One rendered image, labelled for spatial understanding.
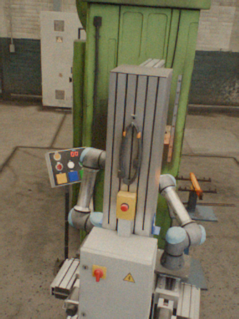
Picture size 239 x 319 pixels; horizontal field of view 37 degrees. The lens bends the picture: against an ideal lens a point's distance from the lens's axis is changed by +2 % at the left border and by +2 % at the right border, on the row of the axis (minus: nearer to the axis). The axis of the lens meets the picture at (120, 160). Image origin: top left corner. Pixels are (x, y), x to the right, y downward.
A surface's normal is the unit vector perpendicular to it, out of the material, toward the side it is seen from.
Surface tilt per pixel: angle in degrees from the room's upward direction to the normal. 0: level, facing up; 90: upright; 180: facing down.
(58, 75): 90
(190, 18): 90
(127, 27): 90
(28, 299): 0
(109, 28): 90
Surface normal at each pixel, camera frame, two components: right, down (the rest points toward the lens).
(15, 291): 0.06, -0.92
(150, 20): 0.12, 0.39
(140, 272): -0.24, 0.37
